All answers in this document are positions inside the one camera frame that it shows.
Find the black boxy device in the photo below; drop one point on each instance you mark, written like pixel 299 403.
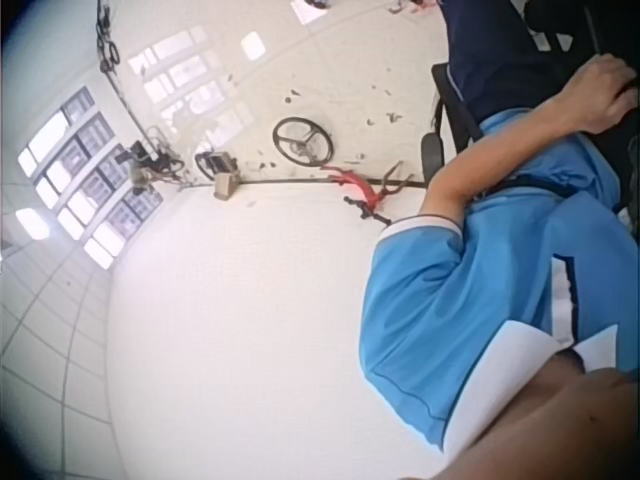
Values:
pixel 216 161

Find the person's legs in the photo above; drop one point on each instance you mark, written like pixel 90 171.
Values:
pixel 492 55

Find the red metal frame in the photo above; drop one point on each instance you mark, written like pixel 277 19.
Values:
pixel 362 187

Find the person's left fingers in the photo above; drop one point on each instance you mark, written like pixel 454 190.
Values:
pixel 625 97

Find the black spoked wheel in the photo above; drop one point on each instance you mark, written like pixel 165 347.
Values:
pixel 289 131

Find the black office chair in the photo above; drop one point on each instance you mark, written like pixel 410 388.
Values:
pixel 457 115

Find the beige box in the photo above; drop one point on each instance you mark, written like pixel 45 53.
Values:
pixel 226 185

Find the person's left hand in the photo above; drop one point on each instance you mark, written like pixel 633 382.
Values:
pixel 597 95

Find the white paper sheet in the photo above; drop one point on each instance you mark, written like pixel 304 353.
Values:
pixel 307 9

